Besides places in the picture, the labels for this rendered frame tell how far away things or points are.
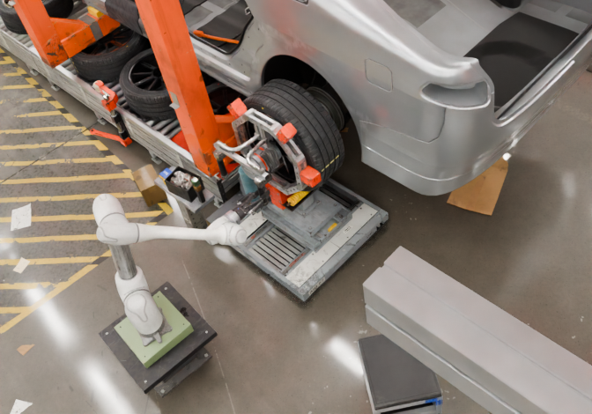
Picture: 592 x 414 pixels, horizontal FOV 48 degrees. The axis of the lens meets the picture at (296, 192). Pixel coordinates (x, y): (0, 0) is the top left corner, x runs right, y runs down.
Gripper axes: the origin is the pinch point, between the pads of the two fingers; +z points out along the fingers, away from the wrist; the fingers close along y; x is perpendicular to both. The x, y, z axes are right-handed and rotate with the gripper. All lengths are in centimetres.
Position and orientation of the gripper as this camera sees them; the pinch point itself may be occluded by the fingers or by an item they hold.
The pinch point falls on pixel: (262, 193)
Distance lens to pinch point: 369.5
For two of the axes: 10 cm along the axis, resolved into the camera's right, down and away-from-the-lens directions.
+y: 7.1, 4.6, -5.3
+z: 6.9, -6.0, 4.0
